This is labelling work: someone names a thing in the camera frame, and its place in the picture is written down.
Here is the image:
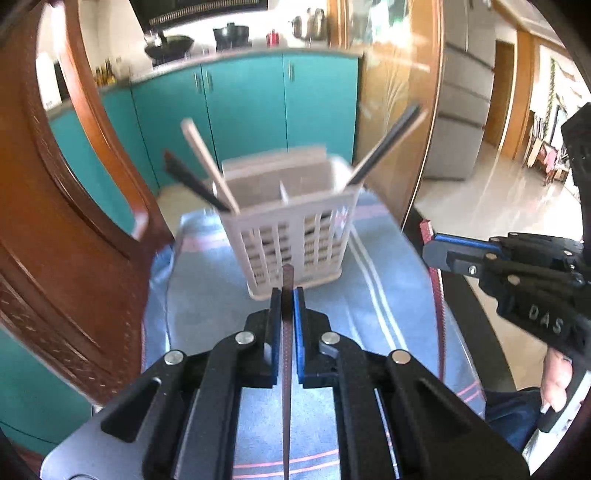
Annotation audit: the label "carved wooden chair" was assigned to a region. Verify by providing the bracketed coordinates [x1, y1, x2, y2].
[0, 0, 175, 407]

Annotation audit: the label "steel kettle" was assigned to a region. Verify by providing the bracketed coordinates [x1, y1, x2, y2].
[290, 7, 326, 42]

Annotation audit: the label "white plastic utensil basket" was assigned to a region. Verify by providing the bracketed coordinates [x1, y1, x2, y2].
[213, 147, 363, 302]

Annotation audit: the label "silver refrigerator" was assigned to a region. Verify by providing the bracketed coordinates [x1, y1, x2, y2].
[422, 0, 497, 182]

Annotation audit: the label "person's right hand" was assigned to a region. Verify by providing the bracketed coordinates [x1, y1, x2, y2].
[540, 346, 578, 414]

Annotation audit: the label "wooden dining chairs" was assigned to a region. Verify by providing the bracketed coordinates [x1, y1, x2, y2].
[524, 111, 571, 185]

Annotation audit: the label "glass oil bottles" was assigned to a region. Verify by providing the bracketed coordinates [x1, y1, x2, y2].
[95, 58, 118, 86]

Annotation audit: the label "etched glass wooden door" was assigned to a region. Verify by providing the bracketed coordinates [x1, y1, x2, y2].
[328, 0, 444, 227]

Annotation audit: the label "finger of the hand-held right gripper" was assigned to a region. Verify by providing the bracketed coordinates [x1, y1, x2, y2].
[423, 243, 583, 289]
[432, 232, 583, 260]

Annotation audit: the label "black cooking pot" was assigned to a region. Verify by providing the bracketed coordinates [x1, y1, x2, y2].
[213, 22, 252, 51]

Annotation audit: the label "red-brown chopstick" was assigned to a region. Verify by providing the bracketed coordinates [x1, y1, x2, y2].
[419, 220, 448, 386]

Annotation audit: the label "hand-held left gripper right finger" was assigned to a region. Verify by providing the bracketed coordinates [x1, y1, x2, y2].
[293, 286, 529, 480]

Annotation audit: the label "person's leg in blue jeans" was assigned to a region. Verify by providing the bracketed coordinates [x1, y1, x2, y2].
[482, 388, 546, 457]

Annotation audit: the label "black chopstick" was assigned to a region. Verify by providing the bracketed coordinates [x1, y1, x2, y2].
[164, 150, 232, 213]
[346, 104, 423, 185]

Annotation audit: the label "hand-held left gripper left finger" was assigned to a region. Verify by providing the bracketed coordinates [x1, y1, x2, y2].
[100, 287, 283, 480]

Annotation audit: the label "black range hood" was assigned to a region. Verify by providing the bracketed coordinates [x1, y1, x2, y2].
[129, 0, 271, 28]

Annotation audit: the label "black wok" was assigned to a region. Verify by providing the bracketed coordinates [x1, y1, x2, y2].
[144, 30, 195, 60]

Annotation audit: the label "blue striped towel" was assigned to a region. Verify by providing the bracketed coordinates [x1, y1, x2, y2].
[143, 189, 485, 480]

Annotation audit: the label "wooden interior door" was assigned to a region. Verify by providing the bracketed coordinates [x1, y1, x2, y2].
[485, 39, 515, 151]

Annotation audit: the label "dark brown chopstick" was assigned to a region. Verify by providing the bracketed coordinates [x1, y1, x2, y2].
[281, 264, 296, 480]

